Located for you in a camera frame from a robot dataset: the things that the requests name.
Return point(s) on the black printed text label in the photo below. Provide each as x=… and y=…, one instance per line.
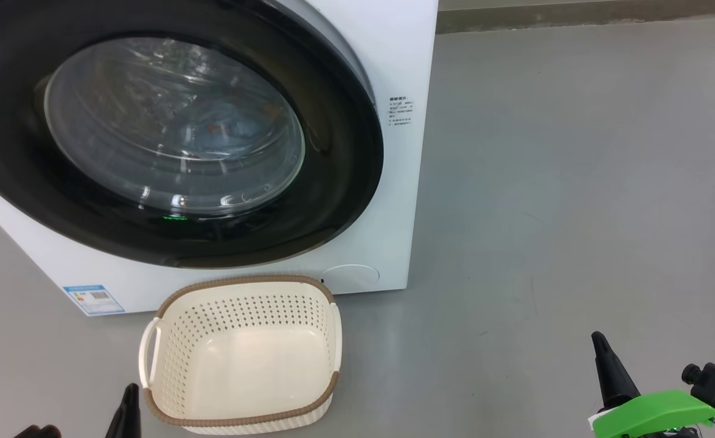
x=401, y=111

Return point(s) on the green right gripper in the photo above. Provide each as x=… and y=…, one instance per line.
x=655, y=413

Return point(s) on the cream perforated laundry basket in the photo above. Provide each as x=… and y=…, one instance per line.
x=241, y=365

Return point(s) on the blue energy label sticker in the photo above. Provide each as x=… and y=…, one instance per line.
x=94, y=299

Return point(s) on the round filter cover panel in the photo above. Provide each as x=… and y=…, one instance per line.
x=354, y=277

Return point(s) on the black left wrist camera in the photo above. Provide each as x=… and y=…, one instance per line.
x=38, y=432

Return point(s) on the white front-load washing machine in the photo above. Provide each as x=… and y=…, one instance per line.
x=387, y=213

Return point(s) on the black round glass washer door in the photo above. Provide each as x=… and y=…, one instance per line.
x=16, y=121

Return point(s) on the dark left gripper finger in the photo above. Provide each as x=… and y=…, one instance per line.
x=127, y=417

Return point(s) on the blue printed garment orange bears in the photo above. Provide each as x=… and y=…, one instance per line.
x=235, y=125

